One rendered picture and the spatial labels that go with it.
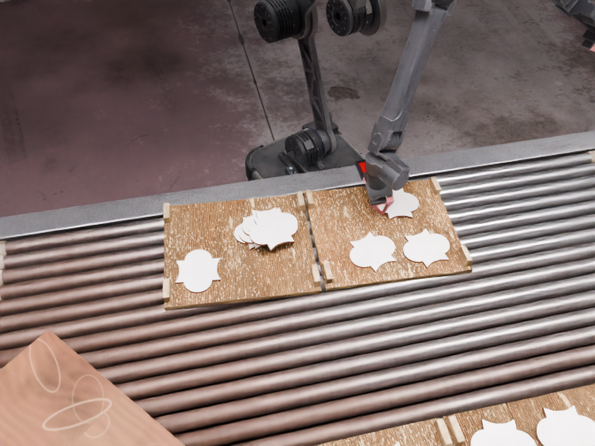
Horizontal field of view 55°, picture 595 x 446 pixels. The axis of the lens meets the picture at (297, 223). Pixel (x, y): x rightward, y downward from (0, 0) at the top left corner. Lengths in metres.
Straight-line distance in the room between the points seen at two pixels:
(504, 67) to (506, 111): 0.47
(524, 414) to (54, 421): 1.03
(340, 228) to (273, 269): 0.24
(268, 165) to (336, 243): 1.25
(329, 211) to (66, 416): 0.88
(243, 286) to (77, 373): 0.46
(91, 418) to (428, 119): 2.75
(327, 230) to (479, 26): 3.10
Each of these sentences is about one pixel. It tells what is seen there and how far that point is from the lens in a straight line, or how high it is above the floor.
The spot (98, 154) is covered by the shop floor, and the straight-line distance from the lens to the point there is 3.37.
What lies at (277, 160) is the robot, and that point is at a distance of 2.84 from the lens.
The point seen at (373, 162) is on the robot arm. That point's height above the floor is 1.14.
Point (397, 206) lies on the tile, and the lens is 1.73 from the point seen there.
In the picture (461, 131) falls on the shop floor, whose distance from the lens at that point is 3.55.
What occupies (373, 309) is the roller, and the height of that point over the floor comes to 0.91.
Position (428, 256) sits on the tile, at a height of 0.94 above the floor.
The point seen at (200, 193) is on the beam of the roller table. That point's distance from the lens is 1.78.
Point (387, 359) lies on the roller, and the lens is 1.47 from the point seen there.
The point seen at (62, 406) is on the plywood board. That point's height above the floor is 1.04.
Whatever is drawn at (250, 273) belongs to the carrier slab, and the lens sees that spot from 1.56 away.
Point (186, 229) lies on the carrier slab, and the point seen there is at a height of 0.94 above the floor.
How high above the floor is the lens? 2.21
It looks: 50 degrees down
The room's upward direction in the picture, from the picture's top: 2 degrees clockwise
